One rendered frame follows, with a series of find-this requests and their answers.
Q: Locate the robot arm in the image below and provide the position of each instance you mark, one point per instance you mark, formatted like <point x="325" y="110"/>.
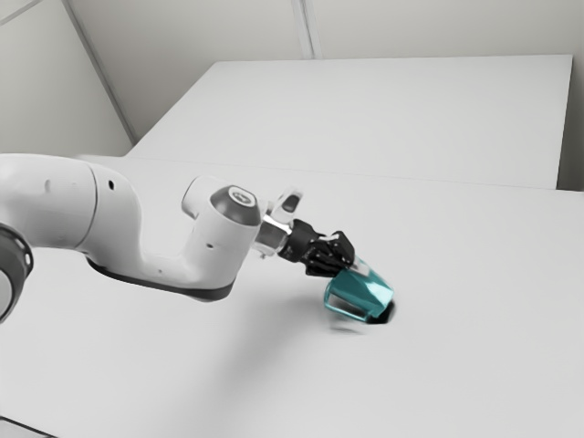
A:
<point x="150" y="228"/>

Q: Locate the teal faceted mug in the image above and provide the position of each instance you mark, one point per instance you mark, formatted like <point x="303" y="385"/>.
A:
<point x="360" y="292"/>

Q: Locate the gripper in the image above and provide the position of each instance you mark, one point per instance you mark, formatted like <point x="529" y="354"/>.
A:
<point x="309" y="246"/>

